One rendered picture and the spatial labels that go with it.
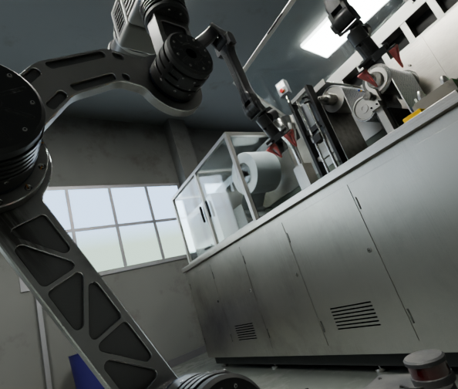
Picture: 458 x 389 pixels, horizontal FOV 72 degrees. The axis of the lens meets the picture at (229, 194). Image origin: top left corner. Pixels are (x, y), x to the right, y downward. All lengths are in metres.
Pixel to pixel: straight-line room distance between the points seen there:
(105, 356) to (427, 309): 1.15
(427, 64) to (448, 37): 0.14
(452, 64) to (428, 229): 0.93
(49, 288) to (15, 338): 3.14
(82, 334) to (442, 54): 1.91
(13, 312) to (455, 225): 3.56
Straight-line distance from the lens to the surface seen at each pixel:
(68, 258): 0.67
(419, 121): 1.32
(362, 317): 1.63
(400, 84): 1.76
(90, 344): 0.65
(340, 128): 1.94
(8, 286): 3.85
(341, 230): 1.56
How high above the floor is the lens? 0.52
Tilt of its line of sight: 17 degrees up
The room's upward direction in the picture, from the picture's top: 19 degrees counter-clockwise
